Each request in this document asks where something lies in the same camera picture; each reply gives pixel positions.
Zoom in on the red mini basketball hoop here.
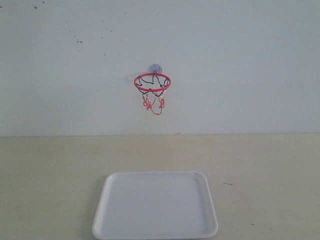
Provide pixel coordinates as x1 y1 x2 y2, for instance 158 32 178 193
133 72 172 116

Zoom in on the clear suction cup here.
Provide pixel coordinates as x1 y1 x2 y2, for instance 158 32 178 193
148 64 163 74

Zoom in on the white plastic tray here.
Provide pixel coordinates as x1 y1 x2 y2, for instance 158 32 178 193
92 171 219 240

